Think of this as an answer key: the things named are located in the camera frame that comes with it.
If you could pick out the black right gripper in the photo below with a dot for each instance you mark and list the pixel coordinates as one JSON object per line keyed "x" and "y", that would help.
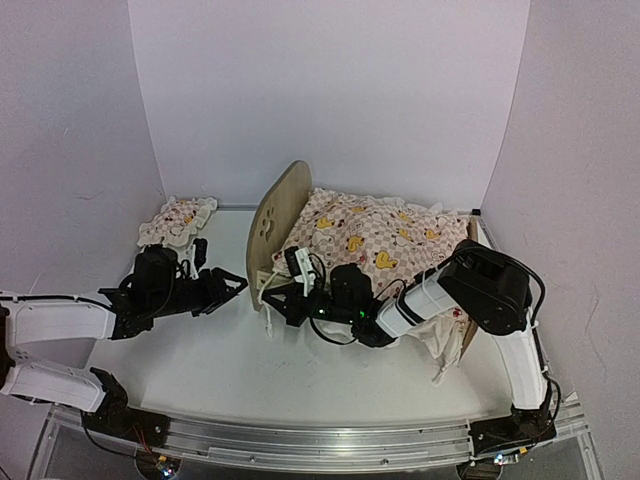
{"x": 293, "y": 308}

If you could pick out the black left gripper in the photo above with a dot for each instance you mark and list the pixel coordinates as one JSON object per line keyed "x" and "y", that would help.
{"x": 218, "y": 296}

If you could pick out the duck print bed cushion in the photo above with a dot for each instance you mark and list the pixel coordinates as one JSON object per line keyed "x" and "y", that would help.
{"x": 380, "y": 245}

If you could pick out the small duck print pillow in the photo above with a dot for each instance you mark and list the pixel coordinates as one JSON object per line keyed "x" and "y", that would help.
{"x": 178, "y": 222}

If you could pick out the wooden pet bed frame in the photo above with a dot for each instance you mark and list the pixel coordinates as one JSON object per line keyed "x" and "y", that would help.
{"x": 275, "y": 225}

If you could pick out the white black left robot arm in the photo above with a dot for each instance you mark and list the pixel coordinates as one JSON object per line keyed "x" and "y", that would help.
{"x": 36, "y": 327}

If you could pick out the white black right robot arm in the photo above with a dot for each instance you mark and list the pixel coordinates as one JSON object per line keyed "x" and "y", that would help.
{"x": 501, "y": 295}

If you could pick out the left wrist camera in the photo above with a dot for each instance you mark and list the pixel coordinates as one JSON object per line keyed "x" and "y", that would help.
{"x": 197, "y": 252}

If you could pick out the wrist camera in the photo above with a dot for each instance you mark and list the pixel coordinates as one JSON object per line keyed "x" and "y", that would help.
{"x": 301, "y": 268}
{"x": 197, "y": 252}

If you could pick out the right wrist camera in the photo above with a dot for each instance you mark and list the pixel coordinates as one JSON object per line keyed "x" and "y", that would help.
{"x": 301, "y": 268}

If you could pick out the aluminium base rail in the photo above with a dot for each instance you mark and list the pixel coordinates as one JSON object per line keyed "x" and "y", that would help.
{"x": 313, "y": 449}

